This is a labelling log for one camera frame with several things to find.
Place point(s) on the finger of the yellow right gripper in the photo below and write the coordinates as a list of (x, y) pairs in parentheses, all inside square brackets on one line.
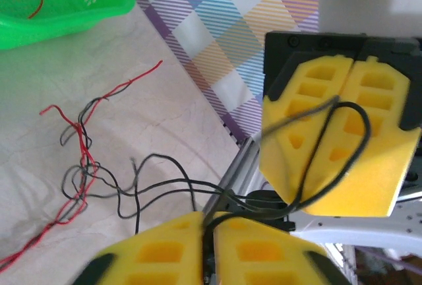
[(379, 173), (290, 159)]

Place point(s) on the green plastic basket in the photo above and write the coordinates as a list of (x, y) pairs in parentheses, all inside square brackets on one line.
[(59, 8)]

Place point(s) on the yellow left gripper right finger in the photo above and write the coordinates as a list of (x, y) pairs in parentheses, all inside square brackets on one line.
[(263, 255)]

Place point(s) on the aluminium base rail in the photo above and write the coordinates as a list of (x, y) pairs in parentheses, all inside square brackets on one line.
[(237, 169)]

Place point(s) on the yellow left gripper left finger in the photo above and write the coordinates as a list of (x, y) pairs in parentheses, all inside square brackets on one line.
[(158, 255)]

